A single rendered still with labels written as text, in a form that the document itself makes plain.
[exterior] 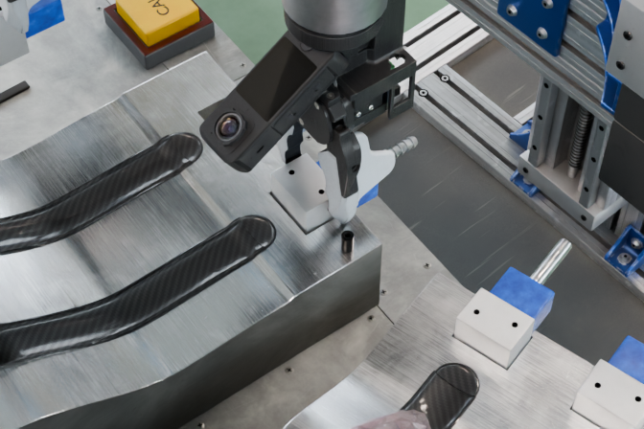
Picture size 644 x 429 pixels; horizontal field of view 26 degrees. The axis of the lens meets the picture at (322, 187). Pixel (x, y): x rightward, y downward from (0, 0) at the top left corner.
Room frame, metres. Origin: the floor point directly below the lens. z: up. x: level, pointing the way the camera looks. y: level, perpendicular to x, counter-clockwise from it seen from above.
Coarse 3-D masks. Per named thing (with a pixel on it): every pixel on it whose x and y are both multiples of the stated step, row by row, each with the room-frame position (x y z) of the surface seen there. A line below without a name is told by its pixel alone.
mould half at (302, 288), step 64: (192, 64) 0.84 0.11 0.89; (64, 128) 0.77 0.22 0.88; (128, 128) 0.77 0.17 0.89; (192, 128) 0.76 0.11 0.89; (0, 192) 0.70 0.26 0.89; (64, 192) 0.70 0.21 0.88; (192, 192) 0.70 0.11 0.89; (256, 192) 0.70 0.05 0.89; (0, 256) 0.62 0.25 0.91; (64, 256) 0.64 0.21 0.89; (128, 256) 0.64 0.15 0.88; (320, 256) 0.63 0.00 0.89; (0, 320) 0.55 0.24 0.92; (192, 320) 0.58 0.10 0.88; (256, 320) 0.58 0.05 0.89; (320, 320) 0.61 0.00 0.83; (0, 384) 0.49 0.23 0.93; (64, 384) 0.50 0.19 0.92; (128, 384) 0.51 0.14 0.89; (192, 384) 0.54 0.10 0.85
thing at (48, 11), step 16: (48, 0) 0.86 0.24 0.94; (0, 16) 0.83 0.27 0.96; (32, 16) 0.85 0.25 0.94; (48, 16) 0.86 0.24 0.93; (0, 32) 0.83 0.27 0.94; (16, 32) 0.84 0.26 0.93; (32, 32) 0.85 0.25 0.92; (0, 48) 0.83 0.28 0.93; (16, 48) 0.83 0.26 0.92; (0, 64) 0.82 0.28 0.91
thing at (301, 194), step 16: (400, 144) 0.74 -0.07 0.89; (416, 144) 0.75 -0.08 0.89; (304, 160) 0.71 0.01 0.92; (272, 176) 0.69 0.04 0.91; (288, 176) 0.69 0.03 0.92; (304, 176) 0.69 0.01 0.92; (320, 176) 0.69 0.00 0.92; (272, 192) 0.69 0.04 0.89; (288, 192) 0.68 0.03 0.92; (304, 192) 0.68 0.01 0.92; (320, 192) 0.68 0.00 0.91; (368, 192) 0.70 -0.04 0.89; (288, 208) 0.68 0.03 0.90; (304, 208) 0.66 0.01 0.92; (320, 208) 0.66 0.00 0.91; (304, 224) 0.66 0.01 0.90; (320, 224) 0.66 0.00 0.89
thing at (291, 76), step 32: (288, 32) 0.70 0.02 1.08; (256, 64) 0.68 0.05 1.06; (288, 64) 0.67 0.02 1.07; (320, 64) 0.66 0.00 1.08; (256, 96) 0.66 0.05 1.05; (288, 96) 0.65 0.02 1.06; (224, 128) 0.64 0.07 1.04; (256, 128) 0.63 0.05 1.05; (288, 128) 0.64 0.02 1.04; (224, 160) 0.62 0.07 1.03; (256, 160) 0.62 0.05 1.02
